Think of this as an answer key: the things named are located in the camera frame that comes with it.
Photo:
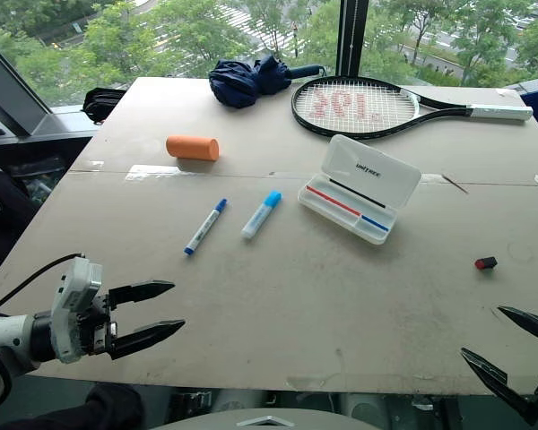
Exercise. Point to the red pen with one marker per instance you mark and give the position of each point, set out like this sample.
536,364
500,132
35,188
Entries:
334,201

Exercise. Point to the orange foam cylinder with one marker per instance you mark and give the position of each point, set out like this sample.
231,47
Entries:
192,148

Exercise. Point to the dark window frame post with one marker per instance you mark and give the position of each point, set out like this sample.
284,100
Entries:
352,36

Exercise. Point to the blue whiteboard marker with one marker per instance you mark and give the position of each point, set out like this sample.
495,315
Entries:
205,227

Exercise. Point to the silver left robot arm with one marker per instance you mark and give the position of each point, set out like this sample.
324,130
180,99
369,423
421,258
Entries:
9,337

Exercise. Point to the small red black eraser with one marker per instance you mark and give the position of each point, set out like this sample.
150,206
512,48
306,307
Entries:
485,262

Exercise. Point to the black white tennis racket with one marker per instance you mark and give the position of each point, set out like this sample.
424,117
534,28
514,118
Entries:
354,107

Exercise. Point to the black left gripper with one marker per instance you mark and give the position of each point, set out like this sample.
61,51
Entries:
94,327

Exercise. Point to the clear tape strip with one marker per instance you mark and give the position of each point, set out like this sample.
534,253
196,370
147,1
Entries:
152,172

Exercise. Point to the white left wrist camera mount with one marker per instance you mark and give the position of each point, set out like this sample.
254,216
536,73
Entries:
74,291

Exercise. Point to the black padded chair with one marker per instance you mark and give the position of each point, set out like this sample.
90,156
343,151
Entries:
4,219

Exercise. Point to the clear plastic pencil case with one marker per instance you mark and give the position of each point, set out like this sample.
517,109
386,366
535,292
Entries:
367,179

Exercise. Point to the slanted grey window frame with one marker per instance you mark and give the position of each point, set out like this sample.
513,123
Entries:
13,89

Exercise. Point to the navy folded umbrella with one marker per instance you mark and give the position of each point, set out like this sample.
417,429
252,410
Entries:
246,80

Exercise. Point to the grey robot torso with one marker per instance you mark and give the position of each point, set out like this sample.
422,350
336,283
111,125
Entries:
269,420

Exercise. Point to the light blue highlighter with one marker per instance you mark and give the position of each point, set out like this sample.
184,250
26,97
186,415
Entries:
262,215

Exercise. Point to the black bag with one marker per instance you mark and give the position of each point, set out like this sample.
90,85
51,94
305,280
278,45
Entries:
101,104

